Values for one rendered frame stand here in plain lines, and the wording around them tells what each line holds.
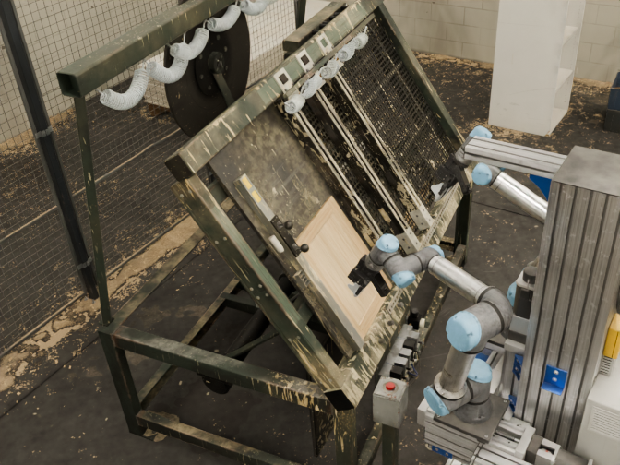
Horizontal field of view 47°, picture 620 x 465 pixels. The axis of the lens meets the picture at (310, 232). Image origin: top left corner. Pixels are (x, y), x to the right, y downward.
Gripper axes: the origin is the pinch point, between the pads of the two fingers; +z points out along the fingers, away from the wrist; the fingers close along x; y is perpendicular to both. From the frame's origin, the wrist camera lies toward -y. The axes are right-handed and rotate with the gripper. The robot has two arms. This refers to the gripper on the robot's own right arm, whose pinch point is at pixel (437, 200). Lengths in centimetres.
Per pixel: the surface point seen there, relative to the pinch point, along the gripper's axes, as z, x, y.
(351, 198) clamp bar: 37, -16, 40
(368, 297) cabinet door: 66, -11, 2
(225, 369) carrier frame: 117, 43, 20
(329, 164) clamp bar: 28, -8, 56
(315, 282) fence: 56, 26, 14
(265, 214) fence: 39, 43, 43
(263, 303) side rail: 62, 54, 16
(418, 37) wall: 86, -496, 291
